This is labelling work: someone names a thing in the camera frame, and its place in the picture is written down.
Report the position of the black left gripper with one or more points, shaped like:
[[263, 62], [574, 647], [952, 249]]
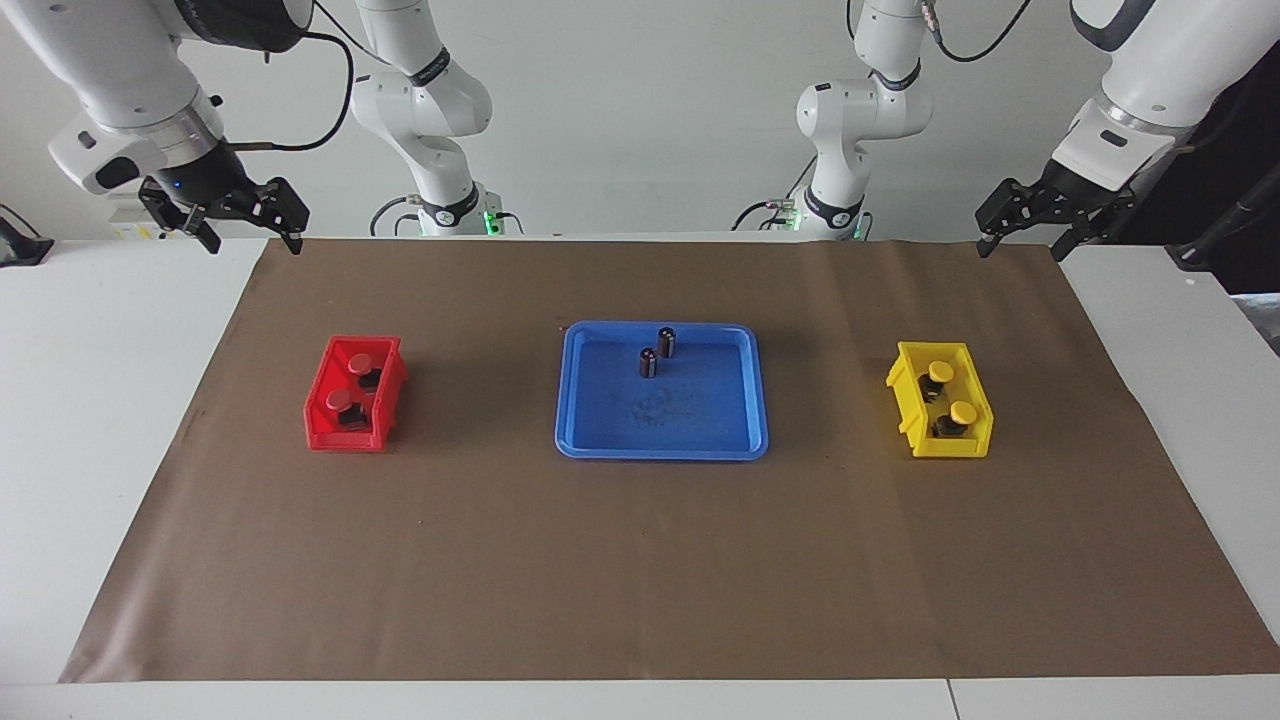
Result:
[[1070, 188]]

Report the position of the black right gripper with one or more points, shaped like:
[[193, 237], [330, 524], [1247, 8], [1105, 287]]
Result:
[[205, 175]]

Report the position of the red push button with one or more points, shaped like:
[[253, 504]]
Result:
[[340, 399], [360, 362]]

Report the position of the yellow push button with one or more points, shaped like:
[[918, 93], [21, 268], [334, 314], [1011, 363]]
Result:
[[963, 411], [940, 371]]

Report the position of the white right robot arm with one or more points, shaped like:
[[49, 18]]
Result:
[[110, 70]]

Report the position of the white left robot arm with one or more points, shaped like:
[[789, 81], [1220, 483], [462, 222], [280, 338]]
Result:
[[1150, 100]]

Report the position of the blue plastic tray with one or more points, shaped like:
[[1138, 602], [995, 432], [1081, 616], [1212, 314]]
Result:
[[660, 420]]

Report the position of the black clamp device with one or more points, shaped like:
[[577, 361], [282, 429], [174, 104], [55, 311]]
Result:
[[20, 248]]

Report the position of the black backdrop panel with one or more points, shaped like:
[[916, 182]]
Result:
[[1250, 130]]

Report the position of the yellow plastic bin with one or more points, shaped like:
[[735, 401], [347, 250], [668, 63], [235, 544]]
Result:
[[950, 447]]

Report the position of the red plastic bin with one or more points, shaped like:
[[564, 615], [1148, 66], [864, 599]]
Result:
[[345, 437]]

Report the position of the green lit base connector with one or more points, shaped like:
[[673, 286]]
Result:
[[490, 220], [783, 215]]

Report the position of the black cylindrical capacitor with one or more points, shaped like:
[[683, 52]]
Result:
[[666, 343], [648, 364]]

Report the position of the brown paper mat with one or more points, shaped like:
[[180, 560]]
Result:
[[640, 560]]

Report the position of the white wall socket box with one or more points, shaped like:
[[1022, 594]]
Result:
[[130, 228]]

